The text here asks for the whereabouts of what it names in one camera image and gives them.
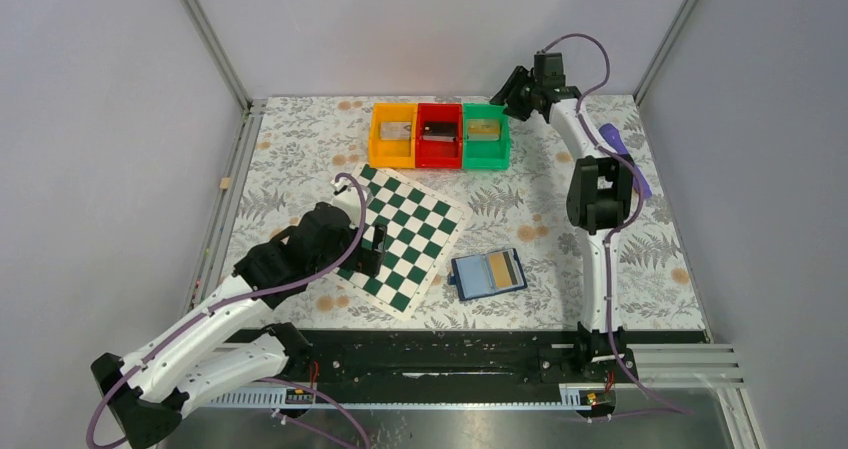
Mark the blue leather card holder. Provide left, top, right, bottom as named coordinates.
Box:
left=449, top=248, right=528, bottom=302

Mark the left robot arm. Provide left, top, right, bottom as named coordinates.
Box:
left=91, top=202, right=387, bottom=448

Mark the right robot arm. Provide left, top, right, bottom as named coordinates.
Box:
left=490, top=52, right=635, bottom=371

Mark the gold card box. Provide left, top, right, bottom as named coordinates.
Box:
left=465, top=119, right=502, bottom=142

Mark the black card box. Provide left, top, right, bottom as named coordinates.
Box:
left=420, top=121, right=459, bottom=143

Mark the silver card box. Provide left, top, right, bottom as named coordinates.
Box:
left=378, top=121, right=412, bottom=141

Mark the green white chessboard mat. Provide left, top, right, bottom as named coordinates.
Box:
left=327, top=163, right=473, bottom=320

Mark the green plastic bin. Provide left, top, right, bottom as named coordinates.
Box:
left=462, top=103, right=512, bottom=170

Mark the purple toy microphone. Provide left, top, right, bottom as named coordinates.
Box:
left=599, top=123, right=653, bottom=199

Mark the yellow plastic bin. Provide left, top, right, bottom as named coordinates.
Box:
left=367, top=102, right=418, bottom=169

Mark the red plastic bin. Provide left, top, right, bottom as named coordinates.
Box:
left=415, top=103, right=463, bottom=169

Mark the floral table mat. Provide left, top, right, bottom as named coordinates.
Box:
left=218, top=96, right=707, bottom=331

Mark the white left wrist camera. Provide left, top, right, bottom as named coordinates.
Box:
left=330, top=177, right=371, bottom=227

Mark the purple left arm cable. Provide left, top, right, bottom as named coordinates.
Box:
left=84, top=172, right=372, bottom=449

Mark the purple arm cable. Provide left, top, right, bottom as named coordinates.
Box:
left=535, top=33, right=694, bottom=415
left=84, top=172, right=372, bottom=449

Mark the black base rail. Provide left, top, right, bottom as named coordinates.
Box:
left=274, top=329, right=638, bottom=405

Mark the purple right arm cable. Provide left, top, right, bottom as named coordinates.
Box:
left=535, top=33, right=694, bottom=415

